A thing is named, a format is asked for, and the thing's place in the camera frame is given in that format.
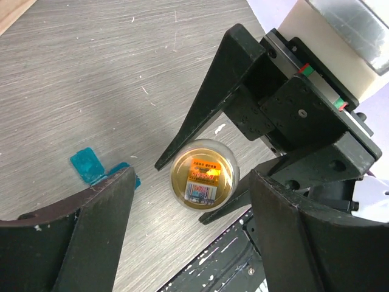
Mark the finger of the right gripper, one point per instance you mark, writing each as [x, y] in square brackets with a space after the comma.
[240, 79]

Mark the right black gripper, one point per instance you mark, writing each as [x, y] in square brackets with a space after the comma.
[330, 145]

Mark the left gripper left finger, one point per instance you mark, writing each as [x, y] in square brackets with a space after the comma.
[71, 245]

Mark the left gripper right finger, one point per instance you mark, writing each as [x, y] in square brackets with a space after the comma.
[307, 246]

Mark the teal pill box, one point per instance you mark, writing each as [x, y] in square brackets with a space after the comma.
[90, 169]

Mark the clear gold bottle lid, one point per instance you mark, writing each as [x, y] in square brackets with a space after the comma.
[179, 184]

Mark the clear pill bottle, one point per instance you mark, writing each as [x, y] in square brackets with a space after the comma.
[214, 169]

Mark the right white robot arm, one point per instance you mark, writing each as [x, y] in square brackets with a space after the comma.
[361, 194]

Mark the wooden clothes rack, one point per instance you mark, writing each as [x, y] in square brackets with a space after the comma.
[11, 10]

